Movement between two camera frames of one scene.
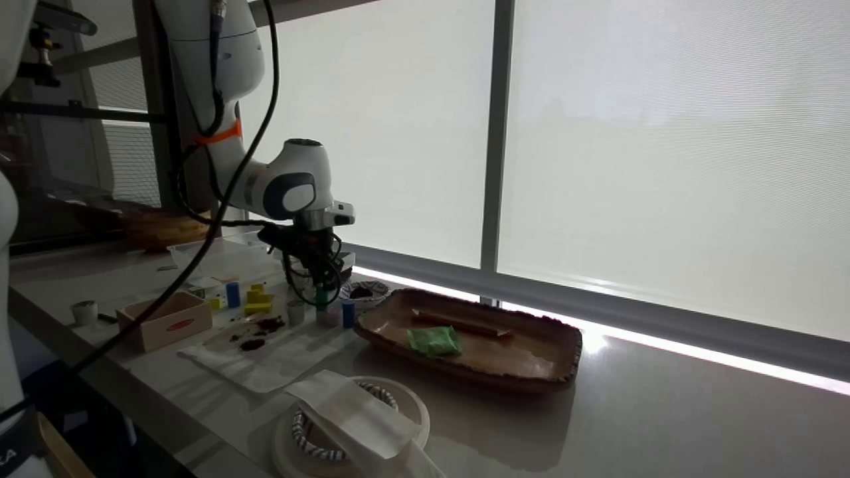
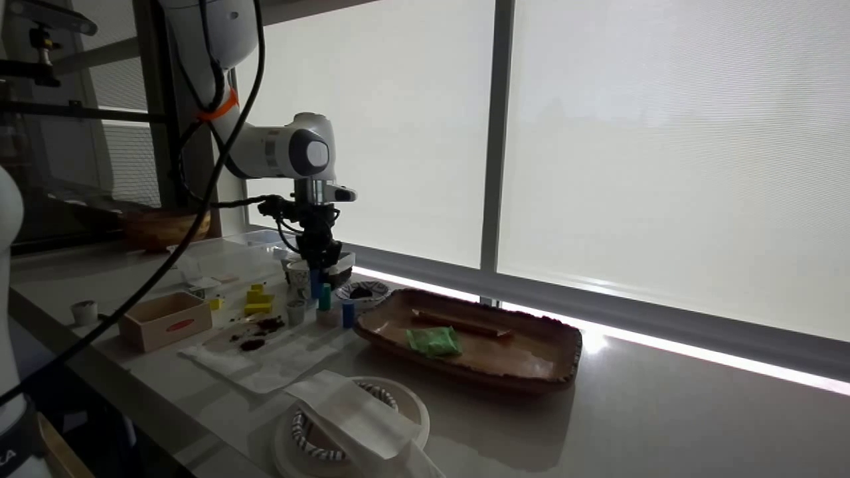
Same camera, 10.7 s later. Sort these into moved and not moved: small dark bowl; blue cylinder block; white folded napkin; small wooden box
Moved: blue cylinder block
Not moved: white folded napkin; small dark bowl; small wooden box
